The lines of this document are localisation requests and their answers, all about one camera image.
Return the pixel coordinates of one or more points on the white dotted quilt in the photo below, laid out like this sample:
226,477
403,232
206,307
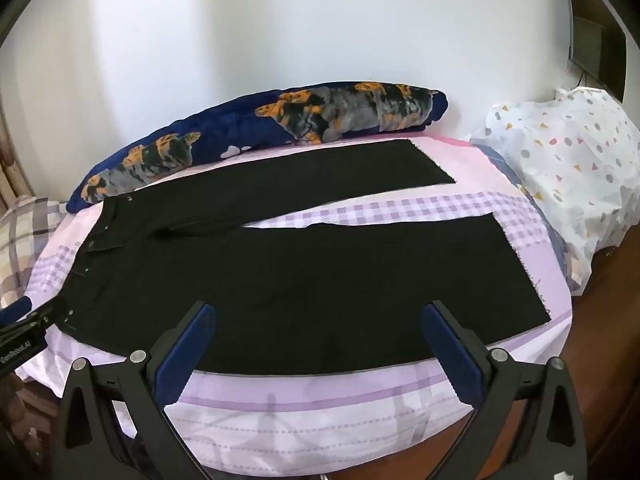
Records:
565,170

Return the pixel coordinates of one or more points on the navy patterned pillow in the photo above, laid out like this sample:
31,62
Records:
250,120

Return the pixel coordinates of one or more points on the black flat screen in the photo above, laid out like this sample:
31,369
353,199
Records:
595,35

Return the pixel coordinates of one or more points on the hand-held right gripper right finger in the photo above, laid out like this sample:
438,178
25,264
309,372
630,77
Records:
450,355

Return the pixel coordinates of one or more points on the grey plaid pillow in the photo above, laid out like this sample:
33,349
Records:
22,240

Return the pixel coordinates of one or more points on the black pants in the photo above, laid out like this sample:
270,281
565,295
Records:
310,285

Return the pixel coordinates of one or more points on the beige wooden slats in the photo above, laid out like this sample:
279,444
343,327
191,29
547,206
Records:
12,180

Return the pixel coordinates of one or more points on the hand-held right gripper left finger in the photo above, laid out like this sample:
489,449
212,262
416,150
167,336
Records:
186,355

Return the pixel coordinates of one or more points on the purple plaid bed sheet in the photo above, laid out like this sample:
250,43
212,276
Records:
450,205

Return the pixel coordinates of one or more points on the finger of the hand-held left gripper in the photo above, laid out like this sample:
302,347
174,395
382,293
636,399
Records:
45,312

